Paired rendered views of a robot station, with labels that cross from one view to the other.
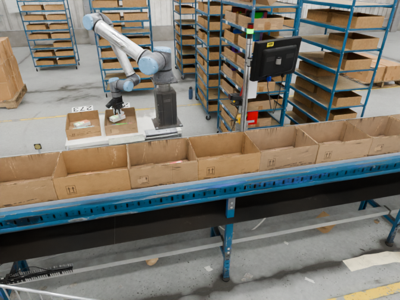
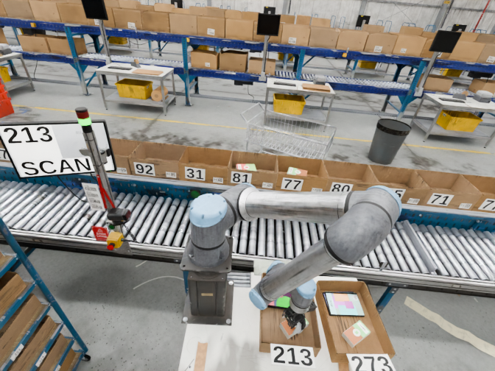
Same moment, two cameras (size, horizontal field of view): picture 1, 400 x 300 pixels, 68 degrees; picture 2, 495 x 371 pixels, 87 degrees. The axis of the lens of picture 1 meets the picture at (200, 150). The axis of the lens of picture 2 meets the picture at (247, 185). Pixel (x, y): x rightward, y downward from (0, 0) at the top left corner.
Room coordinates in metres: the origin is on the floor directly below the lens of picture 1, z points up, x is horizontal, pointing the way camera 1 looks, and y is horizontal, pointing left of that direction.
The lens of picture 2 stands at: (3.33, 0.66, 2.13)
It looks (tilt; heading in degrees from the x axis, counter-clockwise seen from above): 36 degrees down; 194
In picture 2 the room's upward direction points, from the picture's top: 5 degrees clockwise
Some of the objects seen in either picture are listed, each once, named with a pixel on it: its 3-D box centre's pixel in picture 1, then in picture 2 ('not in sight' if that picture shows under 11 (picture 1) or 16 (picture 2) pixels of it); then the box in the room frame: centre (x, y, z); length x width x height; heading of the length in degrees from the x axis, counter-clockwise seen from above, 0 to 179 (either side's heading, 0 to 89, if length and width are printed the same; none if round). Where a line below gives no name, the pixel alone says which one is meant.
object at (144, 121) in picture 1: (123, 125); (282, 322); (2.58, 0.73, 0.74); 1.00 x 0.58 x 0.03; 107
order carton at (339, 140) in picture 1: (330, 142); (114, 155); (1.82, -0.91, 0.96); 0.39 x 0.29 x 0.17; 103
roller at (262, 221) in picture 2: not in sight; (261, 230); (1.96, 0.45, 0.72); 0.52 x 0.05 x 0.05; 13
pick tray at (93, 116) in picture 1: (83, 124); (349, 318); (2.47, 1.06, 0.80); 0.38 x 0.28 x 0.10; 19
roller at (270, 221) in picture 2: not in sight; (270, 231); (1.94, 0.52, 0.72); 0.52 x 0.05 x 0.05; 13
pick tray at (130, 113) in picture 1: (121, 120); (286, 311); (2.55, 0.74, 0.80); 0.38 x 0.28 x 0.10; 14
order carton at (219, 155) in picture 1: (222, 156); (206, 165); (1.63, -0.14, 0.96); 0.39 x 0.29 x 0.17; 103
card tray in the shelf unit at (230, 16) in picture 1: (243, 16); not in sight; (3.61, -0.48, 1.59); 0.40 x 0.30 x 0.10; 12
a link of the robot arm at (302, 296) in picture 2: (114, 84); (303, 291); (2.62, 0.77, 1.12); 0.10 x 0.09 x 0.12; 67
